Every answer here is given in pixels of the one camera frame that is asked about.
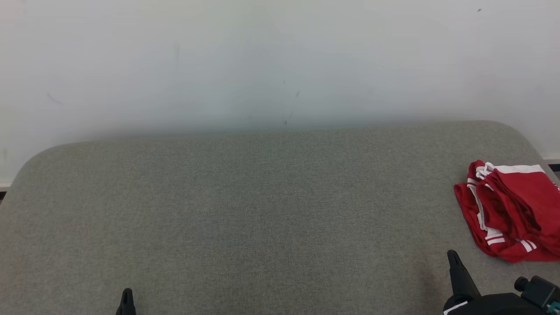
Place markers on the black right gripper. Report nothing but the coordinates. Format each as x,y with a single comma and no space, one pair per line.
494,306

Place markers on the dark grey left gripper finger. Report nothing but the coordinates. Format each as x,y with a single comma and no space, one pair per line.
127,304

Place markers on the red white sports jersey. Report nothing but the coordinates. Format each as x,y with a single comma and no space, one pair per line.
466,205

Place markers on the red white sports shorts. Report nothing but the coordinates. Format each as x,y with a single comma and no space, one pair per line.
520,197

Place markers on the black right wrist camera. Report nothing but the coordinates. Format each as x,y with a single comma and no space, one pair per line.
540,288

